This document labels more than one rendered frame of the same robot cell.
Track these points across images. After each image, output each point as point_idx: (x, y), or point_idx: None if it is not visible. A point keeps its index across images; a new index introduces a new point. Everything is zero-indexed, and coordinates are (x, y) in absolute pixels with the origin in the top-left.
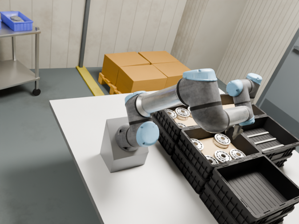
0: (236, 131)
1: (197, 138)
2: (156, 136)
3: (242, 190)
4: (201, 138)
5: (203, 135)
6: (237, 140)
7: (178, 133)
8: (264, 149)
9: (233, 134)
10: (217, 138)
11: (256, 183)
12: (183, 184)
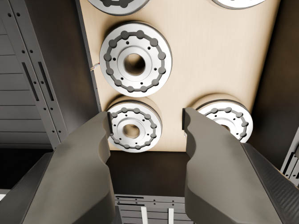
0: (61, 160)
1: (280, 26)
2: None
3: (4, 44)
4: (268, 54)
5: (280, 57)
6: (185, 170)
7: None
8: (149, 212)
9: (94, 128)
10: (229, 111)
11: (36, 112)
12: None
